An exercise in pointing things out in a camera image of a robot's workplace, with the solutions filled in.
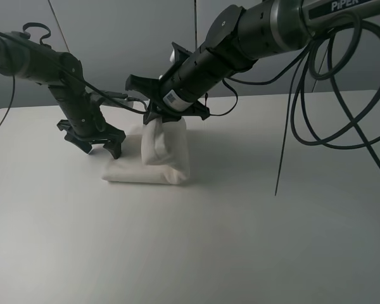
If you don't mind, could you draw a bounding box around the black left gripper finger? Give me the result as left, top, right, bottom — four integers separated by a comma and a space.
71, 139, 92, 154
103, 136, 125, 159

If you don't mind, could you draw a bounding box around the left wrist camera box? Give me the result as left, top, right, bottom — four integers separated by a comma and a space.
99, 91, 134, 108

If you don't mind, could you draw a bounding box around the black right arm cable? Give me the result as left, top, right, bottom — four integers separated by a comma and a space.
205, 12, 380, 196

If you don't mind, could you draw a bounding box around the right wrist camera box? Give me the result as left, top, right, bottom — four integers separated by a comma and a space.
170, 42, 192, 67

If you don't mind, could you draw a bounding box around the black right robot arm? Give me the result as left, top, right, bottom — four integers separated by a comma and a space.
125, 1, 380, 124

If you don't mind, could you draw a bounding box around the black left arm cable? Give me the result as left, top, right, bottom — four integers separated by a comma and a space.
0, 22, 148, 143

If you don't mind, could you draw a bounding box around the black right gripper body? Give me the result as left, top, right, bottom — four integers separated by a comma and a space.
125, 75, 210, 120

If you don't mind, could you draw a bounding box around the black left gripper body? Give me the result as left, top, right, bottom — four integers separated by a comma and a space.
57, 120, 126, 145

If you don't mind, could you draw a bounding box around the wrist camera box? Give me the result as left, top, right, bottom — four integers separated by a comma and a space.
170, 42, 192, 67
99, 91, 134, 108

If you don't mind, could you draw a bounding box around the white terry towel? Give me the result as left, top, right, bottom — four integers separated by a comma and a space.
102, 118, 190, 185

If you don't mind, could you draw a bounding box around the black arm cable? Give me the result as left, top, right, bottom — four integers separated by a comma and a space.
205, 12, 380, 196
0, 22, 148, 143

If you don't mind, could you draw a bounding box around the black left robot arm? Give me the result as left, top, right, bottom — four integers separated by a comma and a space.
0, 22, 125, 159

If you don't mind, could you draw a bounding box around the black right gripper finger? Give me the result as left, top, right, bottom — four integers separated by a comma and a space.
143, 113, 161, 124
161, 117, 183, 124

